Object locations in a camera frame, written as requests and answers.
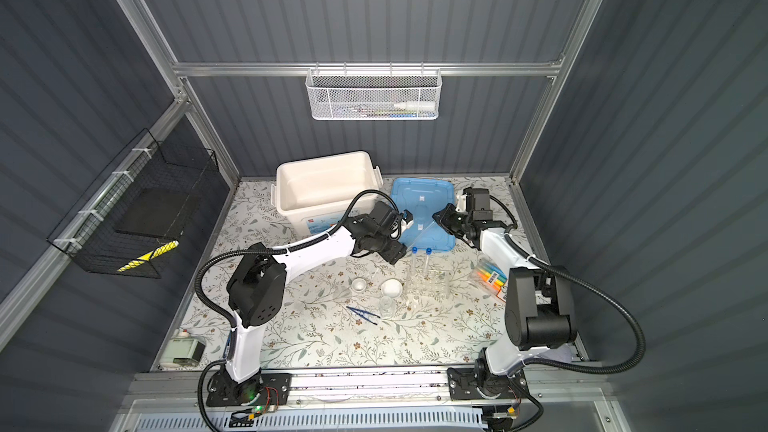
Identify white wire mesh basket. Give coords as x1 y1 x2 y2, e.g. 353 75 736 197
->
305 71 443 121

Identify green white small device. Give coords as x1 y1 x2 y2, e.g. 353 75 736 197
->
158 329 206 370

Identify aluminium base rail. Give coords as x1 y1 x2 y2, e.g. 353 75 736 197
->
137 365 559 409

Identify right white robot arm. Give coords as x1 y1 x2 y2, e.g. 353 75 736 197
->
432 187 576 381

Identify blue tweezers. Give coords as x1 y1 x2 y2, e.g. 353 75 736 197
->
346 306 381 325

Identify small white dish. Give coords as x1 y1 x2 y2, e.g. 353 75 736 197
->
350 278 368 293

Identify white bottle in basket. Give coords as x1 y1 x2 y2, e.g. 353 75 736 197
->
393 101 437 114

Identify clear acrylic tube rack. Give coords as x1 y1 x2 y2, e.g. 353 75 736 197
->
405 269 450 312

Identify coloured marker pack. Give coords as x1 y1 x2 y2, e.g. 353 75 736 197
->
474 258 507 302

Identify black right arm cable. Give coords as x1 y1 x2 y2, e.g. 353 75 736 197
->
488 194 647 432

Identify black wire mesh basket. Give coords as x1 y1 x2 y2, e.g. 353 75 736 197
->
48 133 221 279

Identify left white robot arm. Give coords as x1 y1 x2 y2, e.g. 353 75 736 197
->
225 201 413 384

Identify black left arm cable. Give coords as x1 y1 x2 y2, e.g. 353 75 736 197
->
193 189 400 432

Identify white plastic storage bin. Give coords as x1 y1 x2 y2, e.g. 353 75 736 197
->
270 151 383 237

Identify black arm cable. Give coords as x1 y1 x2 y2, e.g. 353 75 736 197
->
193 189 400 432
488 194 647 432

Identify blue-capped test tube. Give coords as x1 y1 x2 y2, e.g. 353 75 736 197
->
422 247 432 281
410 221 435 248
409 246 419 290

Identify blue plastic bin lid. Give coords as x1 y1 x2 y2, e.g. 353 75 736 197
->
391 178 456 252

